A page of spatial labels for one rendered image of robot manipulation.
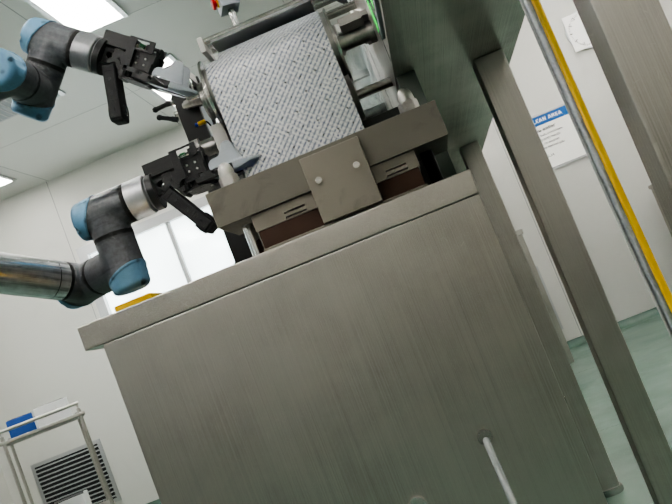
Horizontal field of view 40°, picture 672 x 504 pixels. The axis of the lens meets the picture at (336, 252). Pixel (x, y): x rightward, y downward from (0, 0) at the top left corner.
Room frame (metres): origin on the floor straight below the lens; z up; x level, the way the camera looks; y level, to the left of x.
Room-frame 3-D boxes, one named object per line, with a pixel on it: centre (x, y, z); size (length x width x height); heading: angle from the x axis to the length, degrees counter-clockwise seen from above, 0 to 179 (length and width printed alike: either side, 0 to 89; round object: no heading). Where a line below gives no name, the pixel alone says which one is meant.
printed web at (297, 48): (1.84, -0.03, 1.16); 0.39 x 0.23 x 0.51; 175
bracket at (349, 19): (1.70, -0.19, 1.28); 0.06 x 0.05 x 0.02; 85
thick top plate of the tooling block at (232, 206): (1.53, -0.04, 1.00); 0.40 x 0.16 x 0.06; 85
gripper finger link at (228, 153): (1.65, 0.11, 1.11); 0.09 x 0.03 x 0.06; 84
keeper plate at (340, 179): (1.44, -0.05, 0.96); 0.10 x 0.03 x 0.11; 85
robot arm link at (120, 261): (1.70, 0.39, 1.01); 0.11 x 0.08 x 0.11; 53
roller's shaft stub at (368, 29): (1.70, -0.19, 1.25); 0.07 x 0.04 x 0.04; 85
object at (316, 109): (1.65, -0.01, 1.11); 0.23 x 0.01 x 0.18; 85
